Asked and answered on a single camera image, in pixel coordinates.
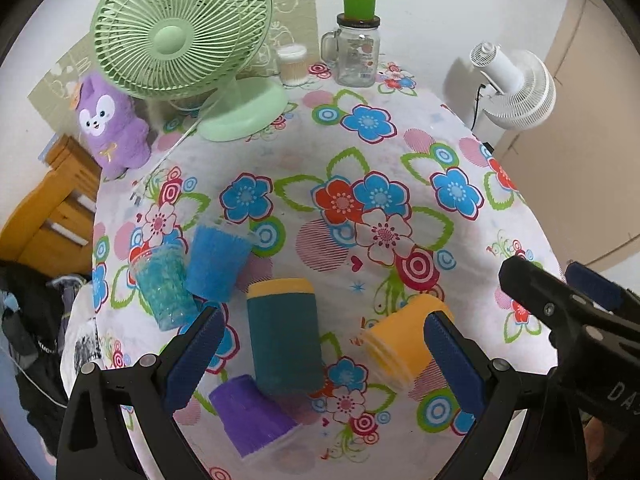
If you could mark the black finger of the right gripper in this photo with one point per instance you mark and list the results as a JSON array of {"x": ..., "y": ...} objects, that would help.
[{"x": 598, "y": 352}]

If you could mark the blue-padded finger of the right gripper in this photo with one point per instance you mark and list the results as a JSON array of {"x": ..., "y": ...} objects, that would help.
[{"x": 607, "y": 294}]

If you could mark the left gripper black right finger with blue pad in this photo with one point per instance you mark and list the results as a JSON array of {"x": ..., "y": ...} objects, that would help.
[{"x": 551, "y": 443}]

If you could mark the orange plastic cup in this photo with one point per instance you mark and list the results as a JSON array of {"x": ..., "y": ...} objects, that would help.
[{"x": 395, "y": 346}]

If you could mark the purple plastic cup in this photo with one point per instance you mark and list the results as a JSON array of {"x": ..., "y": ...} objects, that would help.
[{"x": 252, "y": 421}]

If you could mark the turquoise glitter plastic cup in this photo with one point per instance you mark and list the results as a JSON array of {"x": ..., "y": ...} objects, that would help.
[{"x": 160, "y": 274}]

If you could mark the blue plastic cup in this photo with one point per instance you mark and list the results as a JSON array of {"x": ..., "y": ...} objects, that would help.
[{"x": 219, "y": 251}]

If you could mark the green cup on jar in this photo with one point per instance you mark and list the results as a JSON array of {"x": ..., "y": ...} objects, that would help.
[{"x": 359, "y": 10}]

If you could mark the white printed bag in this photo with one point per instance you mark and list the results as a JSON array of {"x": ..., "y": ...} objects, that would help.
[{"x": 81, "y": 346}]

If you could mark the black clothing pile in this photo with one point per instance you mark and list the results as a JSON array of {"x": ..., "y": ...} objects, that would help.
[{"x": 34, "y": 316}]

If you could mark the white floor fan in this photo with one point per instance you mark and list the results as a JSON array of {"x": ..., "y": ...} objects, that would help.
[{"x": 525, "y": 91}]

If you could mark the teal tumbler yellow rim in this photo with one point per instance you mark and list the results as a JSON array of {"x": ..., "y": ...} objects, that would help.
[{"x": 284, "y": 335}]

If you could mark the wooden chair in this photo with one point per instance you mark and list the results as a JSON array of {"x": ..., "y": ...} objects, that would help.
[{"x": 51, "y": 230}]

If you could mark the floral tablecloth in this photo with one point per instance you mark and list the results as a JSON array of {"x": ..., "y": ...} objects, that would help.
[{"x": 374, "y": 196}]

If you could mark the purple plush toy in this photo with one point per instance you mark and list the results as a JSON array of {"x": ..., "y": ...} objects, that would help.
[{"x": 116, "y": 137}]

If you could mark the glass mason jar mug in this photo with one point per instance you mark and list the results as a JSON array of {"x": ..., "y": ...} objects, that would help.
[{"x": 351, "y": 51}]

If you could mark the cotton swab container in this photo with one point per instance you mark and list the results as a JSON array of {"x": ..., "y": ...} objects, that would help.
[{"x": 292, "y": 64}]

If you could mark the green desk fan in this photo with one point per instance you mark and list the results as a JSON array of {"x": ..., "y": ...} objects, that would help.
[{"x": 172, "y": 50}]

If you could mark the beige patterned wall cloth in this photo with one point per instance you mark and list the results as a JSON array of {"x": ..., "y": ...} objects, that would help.
[{"x": 292, "y": 22}]

